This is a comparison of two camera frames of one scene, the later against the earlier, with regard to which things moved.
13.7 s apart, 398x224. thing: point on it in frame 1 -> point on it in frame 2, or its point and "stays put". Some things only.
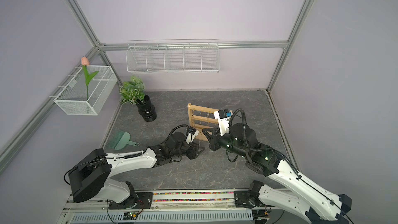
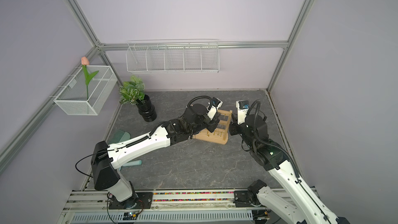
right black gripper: x=210 y=137 -> x=233 y=129
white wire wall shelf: x=173 y=56 stays put
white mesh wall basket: x=72 y=100 stays put
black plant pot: x=146 y=110 stays put
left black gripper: x=193 y=150 -> x=214 y=123
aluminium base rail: x=164 y=199 stays put
